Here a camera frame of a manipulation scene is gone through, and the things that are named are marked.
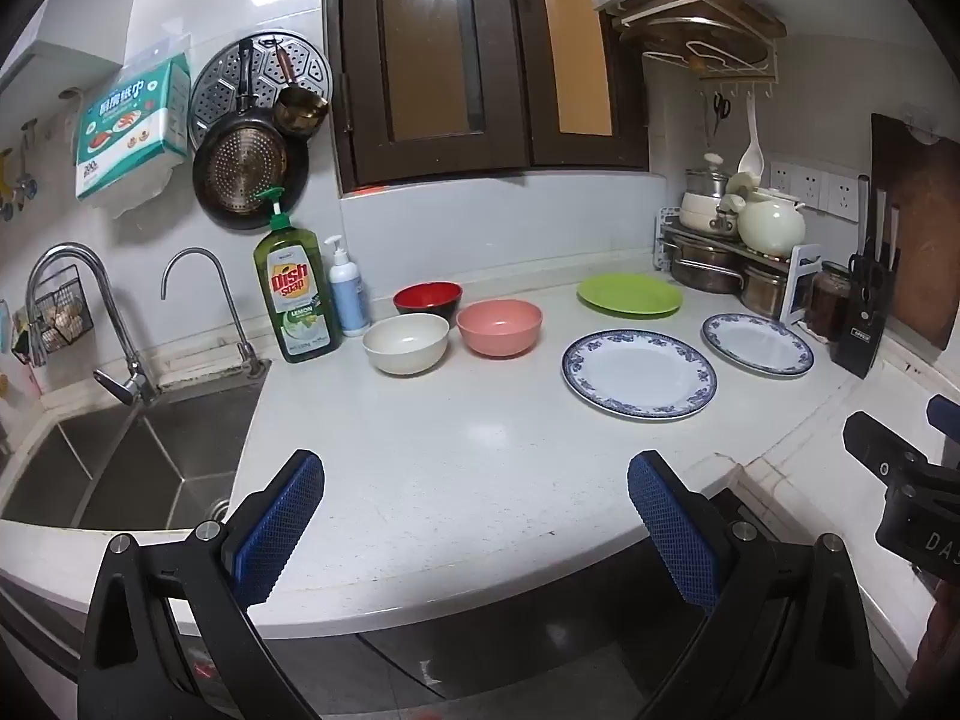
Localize white blue pump bottle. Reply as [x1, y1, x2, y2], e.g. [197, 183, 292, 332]
[324, 234, 371, 338]

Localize white wall socket panel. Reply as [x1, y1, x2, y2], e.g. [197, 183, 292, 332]
[769, 160, 862, 222]

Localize glass jar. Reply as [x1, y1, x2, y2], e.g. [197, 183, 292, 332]
[802, 261, 852, 344]

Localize stacked wooden boards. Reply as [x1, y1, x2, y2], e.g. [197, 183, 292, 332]
[611, 0, 788, 80]

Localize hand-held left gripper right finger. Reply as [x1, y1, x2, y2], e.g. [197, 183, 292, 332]
[627, 450, 877, 720]

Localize pink bowl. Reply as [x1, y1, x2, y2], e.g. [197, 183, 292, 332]
[456, 299, 543, 359]

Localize black round pan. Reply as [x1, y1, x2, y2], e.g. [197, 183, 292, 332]
[192, 41, 310, 232]

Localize white bowl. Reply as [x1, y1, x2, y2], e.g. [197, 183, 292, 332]
[362, 313, 451, 376]

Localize black knife block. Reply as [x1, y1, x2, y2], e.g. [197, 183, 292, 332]
[831, 244, 901, 380]

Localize green dish soap bottle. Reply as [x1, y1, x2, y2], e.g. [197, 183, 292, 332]
[253, 186, 338, 365]

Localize black kitchen scissors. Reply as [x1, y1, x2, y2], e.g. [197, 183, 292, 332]
[847, 251, 895, 293]

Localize white rice spoon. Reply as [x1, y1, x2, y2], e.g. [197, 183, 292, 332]
[737, 94, 766, 177]

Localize large wooden cutting board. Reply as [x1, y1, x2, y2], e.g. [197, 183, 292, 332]
[870, 112, 960, 352]

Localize white wire wall rack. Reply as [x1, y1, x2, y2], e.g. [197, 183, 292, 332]
[611, 0, 781, 102]

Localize metal wall hook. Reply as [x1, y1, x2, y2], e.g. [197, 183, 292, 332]
[15, 118, 40, 205]

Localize grey white pot rack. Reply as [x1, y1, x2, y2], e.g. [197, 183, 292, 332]
[656, 206, 822, 327]

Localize brass ladle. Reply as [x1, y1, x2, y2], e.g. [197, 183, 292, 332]
[271, 45, 331, 137]

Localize large steel pot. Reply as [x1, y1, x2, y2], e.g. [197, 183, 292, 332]
[660, 232, 747, 295]

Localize green plate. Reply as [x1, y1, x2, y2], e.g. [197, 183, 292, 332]
[576, 274, 683, 318]

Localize cream ceramic kettle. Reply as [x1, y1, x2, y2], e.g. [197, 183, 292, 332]
[721, 172, 808, 257]

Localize paper towel packet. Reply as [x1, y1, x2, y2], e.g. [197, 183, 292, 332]
[73, 52, 194, 220]

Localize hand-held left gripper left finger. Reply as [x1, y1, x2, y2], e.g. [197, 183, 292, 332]
[77, 448, 327, 720]

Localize small blue patterned plate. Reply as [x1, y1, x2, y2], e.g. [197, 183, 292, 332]
[701, 313, 815, 378]

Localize perforated metal steamer tray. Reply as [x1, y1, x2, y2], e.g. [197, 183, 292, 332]
[187, 30, 333, 155]

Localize red bowl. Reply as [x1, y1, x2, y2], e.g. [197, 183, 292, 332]
[393, 281, 463, 323]

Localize steel sink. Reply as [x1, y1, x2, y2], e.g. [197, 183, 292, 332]
[0, 371, 271, 533]

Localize cream pot with steel lid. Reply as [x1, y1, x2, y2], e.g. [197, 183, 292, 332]
[680, 152, 743, 233]

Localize small steel pot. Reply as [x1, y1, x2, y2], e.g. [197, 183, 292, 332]
[741, 262, 788, 320]

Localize brown framed window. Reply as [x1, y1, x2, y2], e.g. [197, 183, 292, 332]
[322, 0, 650, 200]

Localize black wire basket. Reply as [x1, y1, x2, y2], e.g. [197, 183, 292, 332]
[26, 264, 95, 357]

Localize tall chrome faucet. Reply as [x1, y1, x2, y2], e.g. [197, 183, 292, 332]
[26, 242, 160, 406]

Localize large blue patterned plate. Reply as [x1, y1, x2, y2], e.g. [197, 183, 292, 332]
[561, 330, 719, 421]

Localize hanging scissors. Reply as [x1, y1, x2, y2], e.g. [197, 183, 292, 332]
[703, 92, 732, 147]

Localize thin chrome faucet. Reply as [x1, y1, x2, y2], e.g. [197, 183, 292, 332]
[161, 247, 265, 380]

